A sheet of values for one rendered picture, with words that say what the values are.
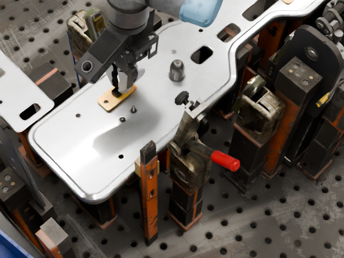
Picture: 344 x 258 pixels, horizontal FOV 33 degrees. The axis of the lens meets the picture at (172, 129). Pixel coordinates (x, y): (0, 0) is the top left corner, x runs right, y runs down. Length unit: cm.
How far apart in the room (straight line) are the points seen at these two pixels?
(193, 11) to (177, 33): 39
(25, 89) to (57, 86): 7
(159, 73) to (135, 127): 14
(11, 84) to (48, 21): 50
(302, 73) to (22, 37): 88
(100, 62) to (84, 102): 18
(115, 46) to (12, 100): 29
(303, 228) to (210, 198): 23
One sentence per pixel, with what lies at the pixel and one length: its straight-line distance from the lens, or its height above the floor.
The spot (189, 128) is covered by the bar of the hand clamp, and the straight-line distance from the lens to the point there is 98.
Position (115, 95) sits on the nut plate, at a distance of 120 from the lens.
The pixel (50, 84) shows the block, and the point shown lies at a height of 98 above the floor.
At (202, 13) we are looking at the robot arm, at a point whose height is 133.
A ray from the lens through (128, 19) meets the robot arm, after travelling 100.
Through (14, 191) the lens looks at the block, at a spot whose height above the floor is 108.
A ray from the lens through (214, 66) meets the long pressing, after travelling 125.
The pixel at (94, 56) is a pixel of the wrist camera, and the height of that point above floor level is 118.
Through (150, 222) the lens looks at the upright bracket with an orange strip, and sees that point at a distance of 125.
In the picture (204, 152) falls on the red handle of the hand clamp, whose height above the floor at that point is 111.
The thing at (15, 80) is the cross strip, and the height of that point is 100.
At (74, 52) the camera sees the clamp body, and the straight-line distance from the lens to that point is 137.
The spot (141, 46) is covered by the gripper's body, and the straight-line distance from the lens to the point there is 108.
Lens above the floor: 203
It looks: 62 degrees down
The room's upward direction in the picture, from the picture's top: 3 degrees clockwise
